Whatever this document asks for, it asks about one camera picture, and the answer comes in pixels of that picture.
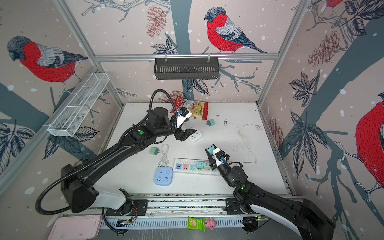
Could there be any blue charger plug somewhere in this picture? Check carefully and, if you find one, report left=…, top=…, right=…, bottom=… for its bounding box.
left=206, top=145, right=216, bottom=155

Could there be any green charger plug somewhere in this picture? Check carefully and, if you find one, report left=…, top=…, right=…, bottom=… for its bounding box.
left=150, top=147, right=159, bottom=156
left=204, top=162, right=211, bottom=170

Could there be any long white pastel power strip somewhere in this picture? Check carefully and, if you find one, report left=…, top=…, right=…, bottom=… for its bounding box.
left=173, top=158, right=220, bottom=176

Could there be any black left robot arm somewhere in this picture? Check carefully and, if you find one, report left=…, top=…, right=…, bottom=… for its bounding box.
left=35, top=89, right=196, bottom=216

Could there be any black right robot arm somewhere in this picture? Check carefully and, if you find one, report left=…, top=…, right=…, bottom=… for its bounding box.
left=205, top=145, right=335, bottom=240

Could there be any red white chips bag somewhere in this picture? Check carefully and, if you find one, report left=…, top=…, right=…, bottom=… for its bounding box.
left=175, top=97, right=209, bottom=121

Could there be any blue square power strip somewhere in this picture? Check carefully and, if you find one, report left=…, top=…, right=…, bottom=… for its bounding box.
left=154, top=167, right=173, bottom=186

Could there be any pink pig toy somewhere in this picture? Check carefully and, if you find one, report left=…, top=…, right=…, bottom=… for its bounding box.
left=205, top=219, right=217, bottom=231

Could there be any green snack packet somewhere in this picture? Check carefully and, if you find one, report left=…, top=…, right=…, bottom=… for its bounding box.
left=187, top=217, right=206, bottom=233

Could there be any pink tray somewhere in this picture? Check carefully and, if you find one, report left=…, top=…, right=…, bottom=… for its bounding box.
left=48, top=215, right=102, bottom=240

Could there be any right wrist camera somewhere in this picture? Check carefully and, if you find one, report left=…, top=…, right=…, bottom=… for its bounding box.
left=214, top=150, right=229, bottom=167

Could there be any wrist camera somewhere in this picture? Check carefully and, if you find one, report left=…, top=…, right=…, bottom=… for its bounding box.
left=214, top=150, right=229, bottom=167
left=177, top=107, right=192, bottom=128

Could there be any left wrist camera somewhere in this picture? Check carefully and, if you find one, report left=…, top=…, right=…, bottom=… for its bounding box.
left=177, top=107, right=192, bottom=128

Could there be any blue strip coiled cable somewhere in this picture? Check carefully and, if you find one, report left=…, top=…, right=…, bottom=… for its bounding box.
left=157, top=143, right=171, bottom=168

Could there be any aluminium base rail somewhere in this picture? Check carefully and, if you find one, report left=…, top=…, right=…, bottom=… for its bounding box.
left=104, top=195, right=268, bottom=230

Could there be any long strip white cable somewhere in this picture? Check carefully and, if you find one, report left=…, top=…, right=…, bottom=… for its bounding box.
left=237, top=123, right=264, bottom=165

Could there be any black hanging wire basket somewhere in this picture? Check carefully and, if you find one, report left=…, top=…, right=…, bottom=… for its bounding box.
left=154, top=58, right=220, bottom=80

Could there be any aluminium frame top bar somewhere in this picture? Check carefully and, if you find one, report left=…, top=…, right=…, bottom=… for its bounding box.
left=94, top=53, right=280, bottom=63

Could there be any aluminium frame post back right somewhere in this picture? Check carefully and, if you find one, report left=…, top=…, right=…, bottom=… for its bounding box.
left=258, top=0, right=311, bottom=108

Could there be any aluminium frame post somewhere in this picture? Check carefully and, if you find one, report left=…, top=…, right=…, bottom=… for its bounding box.
left=258, top=0, right=311, bottom=108
left=53, top=0, right=124, bottom=108

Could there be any aluminium frame post back left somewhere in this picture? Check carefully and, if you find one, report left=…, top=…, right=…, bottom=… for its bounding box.
left=53, top=0, right=124, bottom=108

